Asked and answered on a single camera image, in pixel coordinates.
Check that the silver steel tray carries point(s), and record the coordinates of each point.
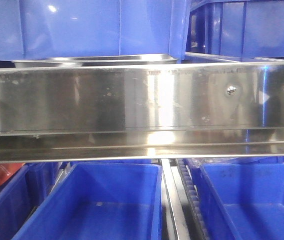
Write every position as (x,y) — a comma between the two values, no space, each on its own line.
(93,61)

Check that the round bolt head left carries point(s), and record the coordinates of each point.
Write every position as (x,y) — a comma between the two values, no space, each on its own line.
(231,90)

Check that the blue bin lower middle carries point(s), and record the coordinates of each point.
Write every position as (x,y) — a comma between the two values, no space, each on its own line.
(100,201)

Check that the roller track divider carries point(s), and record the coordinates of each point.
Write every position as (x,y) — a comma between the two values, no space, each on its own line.
(181,217)

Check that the blue bin lower right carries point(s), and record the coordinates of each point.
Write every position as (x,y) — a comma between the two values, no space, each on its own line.
(241,201)

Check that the blue crate upper right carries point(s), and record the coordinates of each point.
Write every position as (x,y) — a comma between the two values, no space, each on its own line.
(237,28)

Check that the large blue bin upper left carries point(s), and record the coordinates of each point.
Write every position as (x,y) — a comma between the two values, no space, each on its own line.
(38,29)

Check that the blue bin lower left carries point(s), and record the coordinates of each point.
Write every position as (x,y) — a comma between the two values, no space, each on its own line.
(23,193)

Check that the stainless steel shelf rail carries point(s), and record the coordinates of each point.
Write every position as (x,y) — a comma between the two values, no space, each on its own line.
(160,111)

